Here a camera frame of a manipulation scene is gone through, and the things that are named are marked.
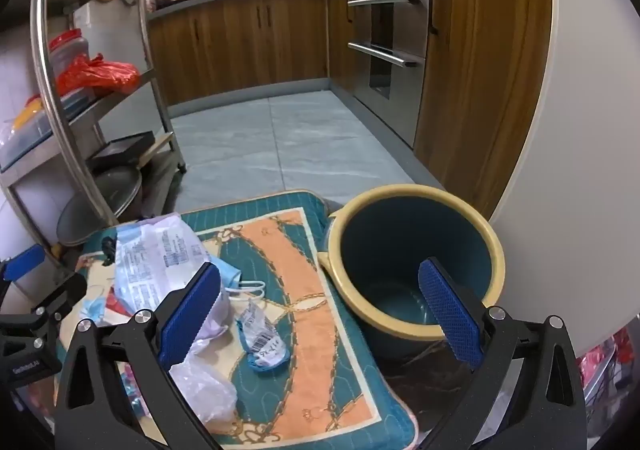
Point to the white printed plastic wrapper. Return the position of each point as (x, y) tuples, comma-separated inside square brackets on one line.
[(150, 250)]

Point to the black square tray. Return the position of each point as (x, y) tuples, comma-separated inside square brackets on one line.
[(120, 150)]

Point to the plastic jar with red lid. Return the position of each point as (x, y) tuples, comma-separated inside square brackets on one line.
[(70, 52)]

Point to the yellow packet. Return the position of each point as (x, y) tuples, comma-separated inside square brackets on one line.
[(27, 115)]

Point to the clear plastic bag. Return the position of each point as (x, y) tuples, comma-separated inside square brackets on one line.
[(200, 390)]

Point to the clear plastic storage box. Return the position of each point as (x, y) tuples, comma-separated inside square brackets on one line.
[(30, 137)]

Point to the stainless steel built-in oven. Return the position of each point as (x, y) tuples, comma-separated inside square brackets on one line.
[(400, 20)]

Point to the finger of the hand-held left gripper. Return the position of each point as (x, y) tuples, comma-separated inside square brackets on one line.
[(60, 297), (22, 262)]

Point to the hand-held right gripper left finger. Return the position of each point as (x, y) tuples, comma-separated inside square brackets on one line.
[(190, 315)]

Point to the blue face mask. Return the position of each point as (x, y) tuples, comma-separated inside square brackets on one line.
[(227, 275)]

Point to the wooden kitchen base cabinets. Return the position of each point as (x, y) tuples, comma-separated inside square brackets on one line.
[(240, 45)]

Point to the small blue white label wrapper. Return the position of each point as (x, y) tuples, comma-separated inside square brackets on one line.
[(262, 345)]

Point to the blue bin with yellow rim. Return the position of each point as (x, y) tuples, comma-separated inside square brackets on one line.
[(380, 250)]

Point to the red floral tissue pack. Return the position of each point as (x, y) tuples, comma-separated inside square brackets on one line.
[(116, 304)]

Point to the red plastic bag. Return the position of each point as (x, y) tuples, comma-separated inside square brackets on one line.
[(100, 75)]

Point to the round grey pan lid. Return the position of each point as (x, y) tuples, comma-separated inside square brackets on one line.
[(100, 200)]

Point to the white door panel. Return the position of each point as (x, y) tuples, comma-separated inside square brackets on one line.
[(575, 130)]

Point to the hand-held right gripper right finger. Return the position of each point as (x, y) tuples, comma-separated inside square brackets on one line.
[(450, 315)]

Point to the red printed package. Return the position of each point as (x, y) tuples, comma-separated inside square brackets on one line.
[(600, 365)]

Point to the teal orange patterned mat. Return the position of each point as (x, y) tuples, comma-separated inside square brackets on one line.
[(280, 255)]

